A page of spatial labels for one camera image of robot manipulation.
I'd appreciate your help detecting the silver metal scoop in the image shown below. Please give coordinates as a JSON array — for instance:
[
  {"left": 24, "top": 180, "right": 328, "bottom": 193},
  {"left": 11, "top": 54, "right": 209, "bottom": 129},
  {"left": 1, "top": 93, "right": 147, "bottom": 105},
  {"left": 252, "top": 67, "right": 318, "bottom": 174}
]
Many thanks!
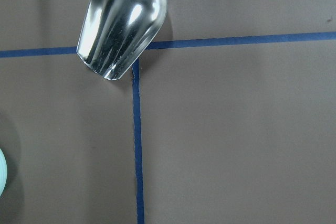
[{"left": 76, "top": 0, "right": 167, "bottom": 81}]

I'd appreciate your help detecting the light green cup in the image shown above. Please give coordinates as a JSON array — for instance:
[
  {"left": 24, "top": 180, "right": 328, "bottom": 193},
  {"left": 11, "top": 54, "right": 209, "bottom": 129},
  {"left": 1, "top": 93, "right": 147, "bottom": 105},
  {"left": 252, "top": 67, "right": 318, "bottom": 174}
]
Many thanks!
[{"left": 0, "top": 150, "right": 7, "bottom": 195}]

